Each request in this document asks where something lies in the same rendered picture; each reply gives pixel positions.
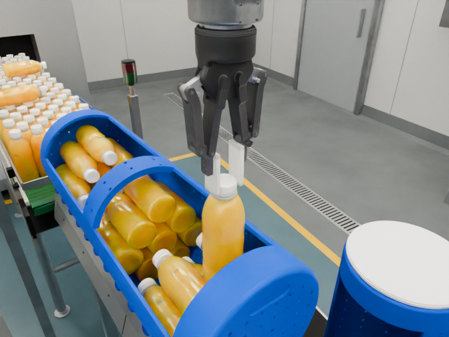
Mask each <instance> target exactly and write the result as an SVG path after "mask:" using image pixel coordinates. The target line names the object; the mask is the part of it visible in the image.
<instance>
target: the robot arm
mask: <svg viewBox="0 0 449 337"><path fill-rule="evenodd" d="M187 1H188V18H189V20H191V21H193V22H195V23H199V24H198V25H197V26H196V27H195V28H194V37H195V54H196V58H197V61H198V65H197V68H196V71H195V74H194V76H195V77H194V78H193V79H191V80H190V81H189V82H187V83H186V84H184V83H182V82H181V83H179V84H178V85H177V90H178V93H179V94H180V97H181V98H182V103H183V109H184V121H185V127H186V138H187V145H188V149H189V150H190V151H191V152H193V153H194V154H195V155H196V156H198V157H201V171H202V173H204V174H205V189H206V190H208V191H209V192H210V193H212V194H213V195H214V196H215V197H218V196H220V154H218V153H217V152H216V146H217V140H218V132H219V128H220V120H221V114H222V110H224V108H225V105H226V100H228V104H229V113H230V117H231V126H232V132H233V138H234V139H235V140H233V139H231V140H229V174H230V175H233V176H234V177H235V178H236V179H237V185H238V186H240V187H241V186H243V181H244V162H246V160H247V147H251V146H252V144H253V141H251V140H250V139H252V137H253V138H256V137H258V135H259V127H260V121H261V108H262V102H263V90H264V87H265V83H266V81H267V78H268V75H269V73H268V71H266V70H262V69H260V68H256V67H254V65H253V62H252V58H253V57H254V56H255V53H256V40H257V28H256V27H255V26H254V25H253V23H258V22H260V21H261V20H262V19H263V14H264V2H265V0H187ZM200 87H201V88H202V89H203V90H204V94H203V99H202V101H203V104H204V112H203V117H202V110H201V104H200V100H199V98H200V97H201V93H200Z"/></svg>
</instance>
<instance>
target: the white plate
mask: <svg viewBox="0 0 449 337"><path fill-rule="evenodd" d="M346 254H347V258H348V260H349V262H350V264H351V266H352V268H353V269H354V270H355V271H356V273H357V274H358V275H359V276H360V277H361V278H362V279H363V280H364V281H365V282H366V283H367V284H369V285H370V286H371V287H373V288H374V289H376V290H377V291H379V292H380V293H382V294H384V295H385V296H387V297H389V298H391V299H394V300H396V301H399V302H401V303H404V304H407V305H411V306H415V307H419V308H426V309H434V310H441V309H448V308H449V242H448V241H447V240H445V239H444V238H442V237H441V236H439V235H437V234H435V233H433V232H431V231H429V230H427V229H424V228H421V227H418V226H415V225H411V224H408V223H402V222H398V221H374V222H371V223H366V224H363V225H361V226H359V227H357V228H356V229H354V230H353V231H352V232H351V234H350V235H349V237H348V239H347V243H346Z"/></svg>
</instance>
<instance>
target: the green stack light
mask: <svg viewBox="0 0 449 337"><path fill-rule="evenodd" d="M122 75H123V80H124V83H125V84H136V83H138V77H137V72H134V73H130V74H126V73H123V72H122Z"/></svg>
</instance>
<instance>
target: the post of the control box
mask: <svg viewBox="0 0 449 337"><path fill-rule="evenodd" d="M0 226H1V228H2V231H3V233H4V236H5V238H6V240H7V243H8V246H9V248H10V250H11V253H12V256H13V258H14V260H15V263H16V265H17V268H18V270H19V273H20V275H21V278H22V280H23V283H24V285H25V288H26V290H27V293H28V295H29V298H30V300H31V303H32V305H33V308H34V310H35V313H36V315H37V318H38V320H39V323H40V324H41V327H42V330H43V333H44V334H45V337H56V336H55V333H54V331H53V328H52V325H51V322H50V320H49V317H48V315H47V312H46V309H45V306H44V305H43V301H42V299H41V296H40V294H39V291H38V288H37V286H36V283H35V280H34V278H33V275H32V272H31V270H30V267H29V264H28V262H27V259H26V257H25V254H24V252H23V248H22V246H21V244H20V241H19V238H18V236H17V233H16V230H15V228H14V225H13V222H12V220H11V217H10V215H9V212H8V210H7V206H6V204H5V201H4V199H3V196H2V194H1V191H0Z"/></svg>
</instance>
